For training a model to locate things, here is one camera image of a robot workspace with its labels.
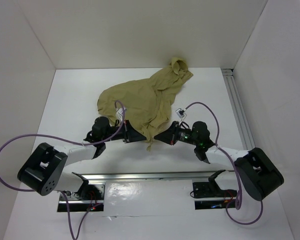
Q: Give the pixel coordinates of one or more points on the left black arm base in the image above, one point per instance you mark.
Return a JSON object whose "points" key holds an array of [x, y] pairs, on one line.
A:
{"points": [[85, 190]]}

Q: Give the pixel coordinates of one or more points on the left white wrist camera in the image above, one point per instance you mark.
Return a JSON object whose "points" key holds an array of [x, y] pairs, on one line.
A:
{"points": [[120, 113]]}

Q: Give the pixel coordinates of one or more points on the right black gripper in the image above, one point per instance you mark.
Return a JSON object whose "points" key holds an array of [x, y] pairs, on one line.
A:
{"points": [[170, 135]]}

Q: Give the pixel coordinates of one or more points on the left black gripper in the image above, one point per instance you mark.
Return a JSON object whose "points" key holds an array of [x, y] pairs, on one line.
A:
{"points": [[129, 134]]}

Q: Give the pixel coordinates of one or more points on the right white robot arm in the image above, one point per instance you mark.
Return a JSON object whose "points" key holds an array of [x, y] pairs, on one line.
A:
{"points": [[258, 174]]}

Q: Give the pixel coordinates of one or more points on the olive yellow jacket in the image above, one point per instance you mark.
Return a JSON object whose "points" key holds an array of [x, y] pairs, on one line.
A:
{"points": [[147, 101]]}

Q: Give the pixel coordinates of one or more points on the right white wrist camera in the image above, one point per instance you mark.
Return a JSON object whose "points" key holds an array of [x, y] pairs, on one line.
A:
{"points": [[181, 113]]}

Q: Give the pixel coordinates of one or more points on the front aluminium rail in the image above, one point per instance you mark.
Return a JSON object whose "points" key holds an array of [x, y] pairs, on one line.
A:
{"points": [[148, 176]]}

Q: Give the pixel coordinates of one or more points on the aluminium rail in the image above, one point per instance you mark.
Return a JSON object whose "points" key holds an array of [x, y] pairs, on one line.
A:
{"points": [[148, 176], [238, 110]]}

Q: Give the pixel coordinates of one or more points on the right side aluminium rail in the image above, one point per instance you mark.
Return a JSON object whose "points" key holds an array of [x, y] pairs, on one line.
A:
{"points": [[238, 110]]}

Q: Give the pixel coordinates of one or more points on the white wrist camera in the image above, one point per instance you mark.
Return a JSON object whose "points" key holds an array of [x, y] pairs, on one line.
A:
{"points": [[181, 113], [120, 113]]}

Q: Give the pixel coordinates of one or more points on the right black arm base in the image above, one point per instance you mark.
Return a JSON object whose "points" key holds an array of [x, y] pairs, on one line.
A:
{"points": [[211, 189]]}

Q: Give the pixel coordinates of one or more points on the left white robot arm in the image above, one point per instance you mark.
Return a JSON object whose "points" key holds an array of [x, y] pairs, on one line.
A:
{"points": [[44, 172]]}

